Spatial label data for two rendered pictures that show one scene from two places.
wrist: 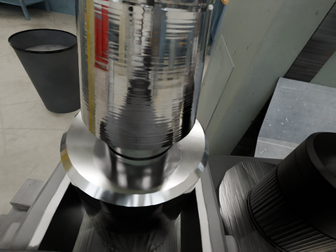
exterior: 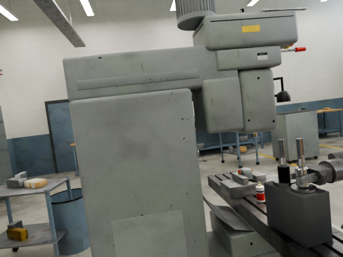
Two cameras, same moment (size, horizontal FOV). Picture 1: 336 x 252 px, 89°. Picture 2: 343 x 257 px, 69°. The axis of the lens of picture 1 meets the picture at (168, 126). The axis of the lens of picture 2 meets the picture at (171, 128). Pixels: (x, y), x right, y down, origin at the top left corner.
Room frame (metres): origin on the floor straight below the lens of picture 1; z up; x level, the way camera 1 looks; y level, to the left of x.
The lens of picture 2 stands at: (0.60, 0.87, 1.48)
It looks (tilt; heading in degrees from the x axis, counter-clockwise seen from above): 4 degrees down; 264
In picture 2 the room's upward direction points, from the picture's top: 7 degrees counter-clockwise
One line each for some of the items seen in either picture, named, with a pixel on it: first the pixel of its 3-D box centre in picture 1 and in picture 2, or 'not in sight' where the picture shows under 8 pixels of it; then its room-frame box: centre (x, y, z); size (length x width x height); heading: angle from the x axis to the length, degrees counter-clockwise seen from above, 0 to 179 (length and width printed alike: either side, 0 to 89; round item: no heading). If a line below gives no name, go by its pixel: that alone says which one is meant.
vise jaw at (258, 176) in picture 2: not in sight; (254, 175); (-0.02, -0.55, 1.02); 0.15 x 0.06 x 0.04; 95
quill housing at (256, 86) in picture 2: not in sight; (249, 101); (0.04, -0.40, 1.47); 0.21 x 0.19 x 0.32; 92
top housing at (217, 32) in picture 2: not in sight; (242, 36); (0.05, -0.40, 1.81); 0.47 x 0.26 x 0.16; 2
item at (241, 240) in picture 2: not in sight; (262, 224); (0.03, -0.40, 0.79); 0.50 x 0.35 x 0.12; 2
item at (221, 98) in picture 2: not in sight; (215, 105); (0.23, -0.39, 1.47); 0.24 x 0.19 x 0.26; 92
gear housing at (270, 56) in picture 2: not in sight; (239, 62); (0.07, -0.40, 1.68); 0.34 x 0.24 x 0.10; 2
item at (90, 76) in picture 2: not in sight; (153, 74); (0.53, -0.38, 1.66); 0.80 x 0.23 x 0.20; 2
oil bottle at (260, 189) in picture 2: not in sight; (260, 191); (0.04, -0.38, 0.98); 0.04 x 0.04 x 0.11
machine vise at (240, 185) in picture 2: not in sight; (251, 181); (0.01, -0.55, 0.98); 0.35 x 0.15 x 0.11; 5
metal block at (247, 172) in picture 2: not in sight; (246, 173); (0.04, -0.55, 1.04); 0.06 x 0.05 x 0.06; 95
